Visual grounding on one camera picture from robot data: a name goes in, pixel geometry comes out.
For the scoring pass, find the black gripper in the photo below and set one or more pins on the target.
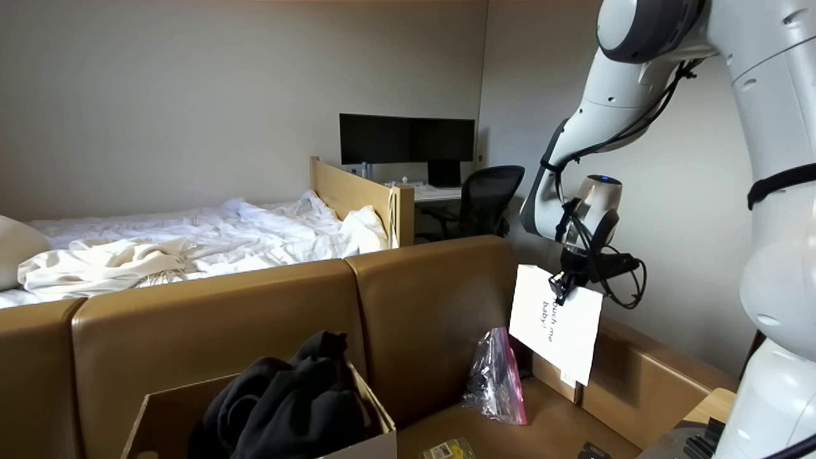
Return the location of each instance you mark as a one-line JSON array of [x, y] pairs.
[[589, 264]]

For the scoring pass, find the white paper bag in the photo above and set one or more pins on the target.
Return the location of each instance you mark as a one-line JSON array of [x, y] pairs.
[[556, 327]]

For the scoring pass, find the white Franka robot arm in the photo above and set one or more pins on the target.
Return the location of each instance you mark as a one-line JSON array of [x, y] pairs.
[[779, 256]]

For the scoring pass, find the cardboard box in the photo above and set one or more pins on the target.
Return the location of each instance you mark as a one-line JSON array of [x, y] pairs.
[[157, 422]]

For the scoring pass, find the clear pink plastic bag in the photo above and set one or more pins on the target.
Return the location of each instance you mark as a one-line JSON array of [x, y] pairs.
[[498, 382]]

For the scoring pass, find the black office chair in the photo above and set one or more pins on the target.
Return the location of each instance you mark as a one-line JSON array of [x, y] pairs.
[[486, 200]]

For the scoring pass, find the small dark packet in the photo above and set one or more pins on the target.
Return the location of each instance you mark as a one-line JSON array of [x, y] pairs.
[[592, 450]]

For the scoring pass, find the white desk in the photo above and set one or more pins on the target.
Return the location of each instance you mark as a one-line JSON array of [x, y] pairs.
[[429, 191]]

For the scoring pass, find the tan wooden board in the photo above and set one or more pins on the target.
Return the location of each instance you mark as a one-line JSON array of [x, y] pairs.
[[712, 405]]

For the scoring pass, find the black computer monitor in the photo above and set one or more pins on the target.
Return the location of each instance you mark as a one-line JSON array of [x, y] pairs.
[[444, 140], [375, 139]]

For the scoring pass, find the yellow printed packet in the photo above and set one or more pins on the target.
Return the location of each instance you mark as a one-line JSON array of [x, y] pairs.
[[447, 450]]

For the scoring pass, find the black clothes pile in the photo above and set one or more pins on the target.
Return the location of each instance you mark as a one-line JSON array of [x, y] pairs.
[[281, 408]]

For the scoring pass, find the bed with white sheets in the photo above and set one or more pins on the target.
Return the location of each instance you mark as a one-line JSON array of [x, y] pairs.
[[246, 232]]

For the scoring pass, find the brown leather couch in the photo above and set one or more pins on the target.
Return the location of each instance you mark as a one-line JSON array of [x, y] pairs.
[[213, 321]]

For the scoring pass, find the cream crumpled cloth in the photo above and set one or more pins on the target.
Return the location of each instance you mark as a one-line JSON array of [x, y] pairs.
[[93, 265]]

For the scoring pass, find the white pillow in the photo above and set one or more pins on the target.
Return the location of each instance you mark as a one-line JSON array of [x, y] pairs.
[[19, 246]]

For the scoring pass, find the wooden bed frame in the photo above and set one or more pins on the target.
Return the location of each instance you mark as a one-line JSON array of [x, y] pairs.
[[360, 200]]

